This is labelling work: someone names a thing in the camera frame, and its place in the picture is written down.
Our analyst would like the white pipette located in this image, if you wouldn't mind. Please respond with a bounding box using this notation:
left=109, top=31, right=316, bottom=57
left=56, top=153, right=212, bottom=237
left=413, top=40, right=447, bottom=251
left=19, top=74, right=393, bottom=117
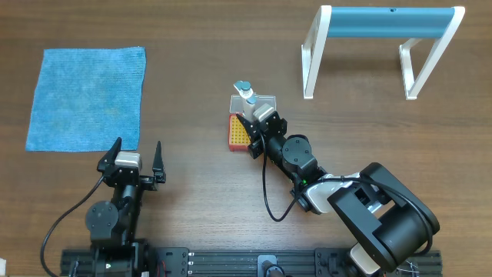
left=233, top=80, right=259, bottom=121

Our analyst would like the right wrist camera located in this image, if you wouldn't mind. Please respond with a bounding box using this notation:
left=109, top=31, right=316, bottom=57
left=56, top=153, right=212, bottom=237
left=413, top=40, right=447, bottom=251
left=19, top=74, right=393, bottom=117
left=252, top=102, right=276, bottom=122

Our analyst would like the white and blue stand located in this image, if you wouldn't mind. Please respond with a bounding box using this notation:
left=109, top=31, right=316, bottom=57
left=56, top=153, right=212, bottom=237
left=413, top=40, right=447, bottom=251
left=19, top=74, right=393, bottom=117
left=301, top=5, right=467, bottom=101

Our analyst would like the red and yellow tip box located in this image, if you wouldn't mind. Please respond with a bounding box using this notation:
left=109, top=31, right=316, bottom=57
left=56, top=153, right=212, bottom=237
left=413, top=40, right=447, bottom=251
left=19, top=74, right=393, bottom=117
left=228, top=94, right=278, bottom=152

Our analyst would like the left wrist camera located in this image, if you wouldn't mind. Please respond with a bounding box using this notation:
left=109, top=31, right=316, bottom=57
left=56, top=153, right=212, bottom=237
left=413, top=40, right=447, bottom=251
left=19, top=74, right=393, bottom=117
left=114, top=151, right=143, bottom=171

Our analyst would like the black cable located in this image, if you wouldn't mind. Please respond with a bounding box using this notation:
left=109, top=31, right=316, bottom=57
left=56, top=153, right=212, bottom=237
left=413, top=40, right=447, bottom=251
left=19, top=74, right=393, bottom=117
left=260, top=132, right=434, bottom=257
left=39, top=175, right=107, bottom=277

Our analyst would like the mounting rail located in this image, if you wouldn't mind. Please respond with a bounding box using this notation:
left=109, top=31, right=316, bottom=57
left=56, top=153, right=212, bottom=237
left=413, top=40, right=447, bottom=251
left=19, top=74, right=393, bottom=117
left=60, top=247, right=444, bottom=277

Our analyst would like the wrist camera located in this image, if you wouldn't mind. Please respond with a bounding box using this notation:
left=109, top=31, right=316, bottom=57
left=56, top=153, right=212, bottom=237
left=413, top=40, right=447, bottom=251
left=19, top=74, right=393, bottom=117
left=114, top=151, right=143, bottom=171
left=252, top=102, right=276, bottom=122

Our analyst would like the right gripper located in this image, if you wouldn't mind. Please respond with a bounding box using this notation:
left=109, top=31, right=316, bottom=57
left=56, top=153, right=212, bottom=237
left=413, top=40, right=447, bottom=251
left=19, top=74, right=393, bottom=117
left=234, top=110, right=288, bottom=160

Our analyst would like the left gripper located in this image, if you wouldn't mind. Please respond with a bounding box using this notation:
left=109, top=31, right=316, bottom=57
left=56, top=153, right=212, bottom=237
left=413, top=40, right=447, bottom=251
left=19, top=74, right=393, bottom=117
left=96, top=136, right=167, bottom=192

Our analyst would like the blue cloth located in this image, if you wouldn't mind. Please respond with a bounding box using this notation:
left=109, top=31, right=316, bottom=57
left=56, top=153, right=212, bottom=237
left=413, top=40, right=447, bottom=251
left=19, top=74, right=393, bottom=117
left=25, top=46, right=148, bottom=153

